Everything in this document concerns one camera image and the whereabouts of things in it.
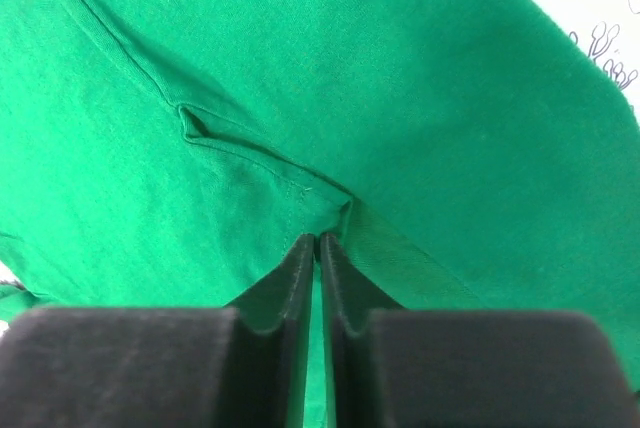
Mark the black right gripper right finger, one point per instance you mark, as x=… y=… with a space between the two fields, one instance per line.
x=349 y=298

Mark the green t shirt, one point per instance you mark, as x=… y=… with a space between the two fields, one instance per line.
x=160 y=157

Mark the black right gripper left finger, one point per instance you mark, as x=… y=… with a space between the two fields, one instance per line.
x=265 y=371

